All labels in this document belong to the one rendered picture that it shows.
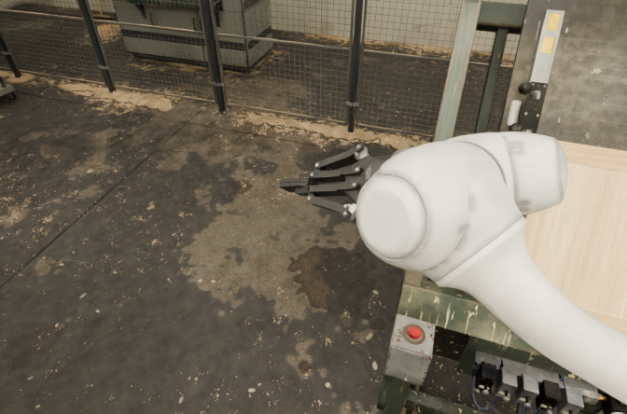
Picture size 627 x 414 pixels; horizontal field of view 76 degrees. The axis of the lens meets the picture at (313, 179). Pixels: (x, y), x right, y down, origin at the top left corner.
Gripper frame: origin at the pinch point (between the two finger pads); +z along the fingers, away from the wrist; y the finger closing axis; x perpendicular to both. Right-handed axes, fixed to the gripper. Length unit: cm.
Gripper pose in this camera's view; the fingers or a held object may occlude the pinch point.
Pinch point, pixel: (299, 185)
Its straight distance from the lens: 72.6
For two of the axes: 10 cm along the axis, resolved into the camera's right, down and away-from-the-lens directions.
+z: -7.5, 0.5, 6.6
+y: -2.2, 9.2, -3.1
